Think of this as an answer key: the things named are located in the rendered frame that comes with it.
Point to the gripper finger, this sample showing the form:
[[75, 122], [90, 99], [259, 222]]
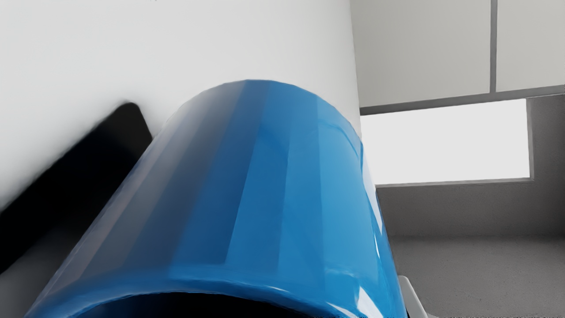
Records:
[[413, 304]]

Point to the blue faceted mug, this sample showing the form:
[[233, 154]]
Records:
[[265, 198]]

